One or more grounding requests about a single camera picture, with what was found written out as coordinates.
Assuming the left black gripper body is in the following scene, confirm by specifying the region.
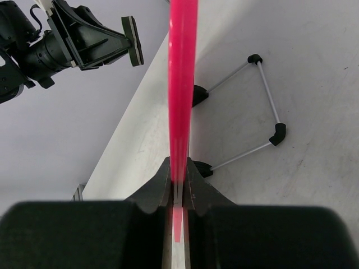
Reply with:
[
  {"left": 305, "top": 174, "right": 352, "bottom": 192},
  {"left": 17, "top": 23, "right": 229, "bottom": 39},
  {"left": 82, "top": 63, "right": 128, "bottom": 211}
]
[{"left": 27, "top": 1, "right": 80, "bottom": 73}]

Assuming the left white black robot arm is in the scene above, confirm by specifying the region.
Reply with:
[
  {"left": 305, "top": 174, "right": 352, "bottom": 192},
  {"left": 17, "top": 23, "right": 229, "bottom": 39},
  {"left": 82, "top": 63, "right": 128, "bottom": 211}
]
[{"left": 1, "top": 1, "right": 134, "bottom": 103}]

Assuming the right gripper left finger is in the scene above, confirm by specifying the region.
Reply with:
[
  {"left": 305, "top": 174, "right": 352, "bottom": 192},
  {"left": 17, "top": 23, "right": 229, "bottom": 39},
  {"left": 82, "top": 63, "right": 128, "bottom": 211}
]
[{"left": 125, "top": 157, "right": 172, "bottom": 214}]

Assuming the pink framed whiteboard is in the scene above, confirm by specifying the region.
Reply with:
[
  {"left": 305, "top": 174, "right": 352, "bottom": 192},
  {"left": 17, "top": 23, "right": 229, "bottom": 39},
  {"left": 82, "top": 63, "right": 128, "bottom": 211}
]
[{"left": 161, "top": 0, "right": 200, "bottom": 269}]

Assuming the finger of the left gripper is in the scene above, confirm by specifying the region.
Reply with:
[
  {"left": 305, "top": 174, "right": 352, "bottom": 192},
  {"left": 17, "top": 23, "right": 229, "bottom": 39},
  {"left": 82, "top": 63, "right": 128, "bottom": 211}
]
[{"left": 53, "top": 1, "right": 132, "bottom": 70}]

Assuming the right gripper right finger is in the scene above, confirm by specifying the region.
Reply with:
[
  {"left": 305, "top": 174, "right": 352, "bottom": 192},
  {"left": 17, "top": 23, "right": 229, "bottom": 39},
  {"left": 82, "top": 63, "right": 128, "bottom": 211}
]
[{"left": 183, "top": 157, "right": 238, "bottom": 216}]

